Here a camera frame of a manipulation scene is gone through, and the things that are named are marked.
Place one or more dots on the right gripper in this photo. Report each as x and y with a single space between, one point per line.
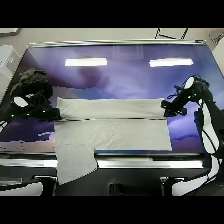
174 107

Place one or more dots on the grey garment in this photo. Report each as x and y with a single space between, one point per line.
113 133

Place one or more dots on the silver frame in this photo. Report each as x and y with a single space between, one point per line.
133 164

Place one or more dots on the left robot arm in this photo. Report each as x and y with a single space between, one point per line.
23 111

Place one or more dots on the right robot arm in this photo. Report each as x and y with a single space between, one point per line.
208 130

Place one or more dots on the dark green garment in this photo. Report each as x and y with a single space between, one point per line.
33 81

